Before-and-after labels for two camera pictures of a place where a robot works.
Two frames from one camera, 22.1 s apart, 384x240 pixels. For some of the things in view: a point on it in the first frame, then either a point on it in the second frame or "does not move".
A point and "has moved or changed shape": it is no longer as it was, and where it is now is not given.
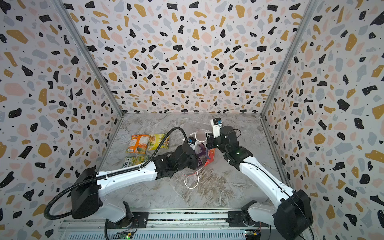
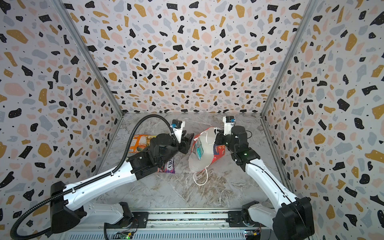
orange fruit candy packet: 138,144 does not move
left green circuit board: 125,235 does not move
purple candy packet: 201,152 has moved or changed shape
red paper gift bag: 191,181 has moved or changed shape
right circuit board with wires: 253,234 does not move
